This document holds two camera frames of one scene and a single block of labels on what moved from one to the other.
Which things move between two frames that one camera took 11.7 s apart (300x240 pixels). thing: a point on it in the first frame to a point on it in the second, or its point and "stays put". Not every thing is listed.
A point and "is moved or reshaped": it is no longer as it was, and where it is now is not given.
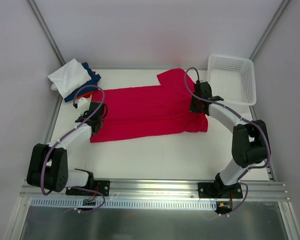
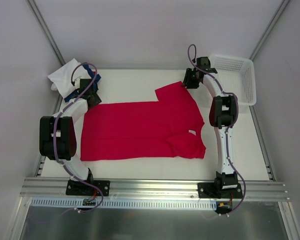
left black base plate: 102,186 stays put
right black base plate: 217,190 stays put
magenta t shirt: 149,111 is moved or reshaped
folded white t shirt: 69,78 stays put
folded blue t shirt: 94,78 stays put
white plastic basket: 232,79 stays put
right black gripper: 196,106 to 190,79
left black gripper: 97,124 to 94,99
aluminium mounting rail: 163,190 stays put
